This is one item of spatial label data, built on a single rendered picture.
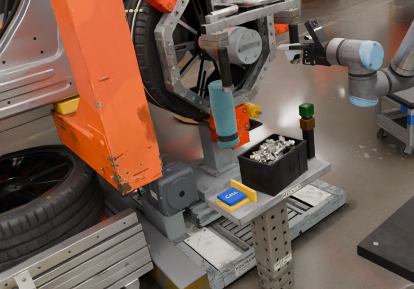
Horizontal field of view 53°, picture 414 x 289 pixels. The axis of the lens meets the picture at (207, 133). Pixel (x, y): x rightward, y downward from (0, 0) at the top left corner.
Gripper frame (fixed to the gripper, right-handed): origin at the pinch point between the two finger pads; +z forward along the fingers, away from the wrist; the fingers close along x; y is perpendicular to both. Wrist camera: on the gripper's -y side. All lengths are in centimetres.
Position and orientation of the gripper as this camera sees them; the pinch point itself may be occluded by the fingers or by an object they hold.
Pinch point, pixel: (290, 40)
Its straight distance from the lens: 164.9
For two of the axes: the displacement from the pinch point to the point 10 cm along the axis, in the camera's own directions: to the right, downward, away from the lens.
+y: 1.6, 9.0, 4.1
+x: 8.0, -3.6, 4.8
